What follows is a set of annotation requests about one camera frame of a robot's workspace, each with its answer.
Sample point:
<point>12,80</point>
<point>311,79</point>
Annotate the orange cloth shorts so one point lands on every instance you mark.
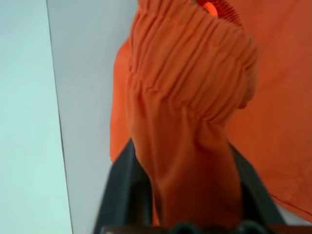
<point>195,97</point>

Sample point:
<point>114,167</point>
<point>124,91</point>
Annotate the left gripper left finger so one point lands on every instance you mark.
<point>126,195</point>

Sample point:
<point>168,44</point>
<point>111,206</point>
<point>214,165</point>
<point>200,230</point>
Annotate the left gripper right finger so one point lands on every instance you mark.
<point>256,202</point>

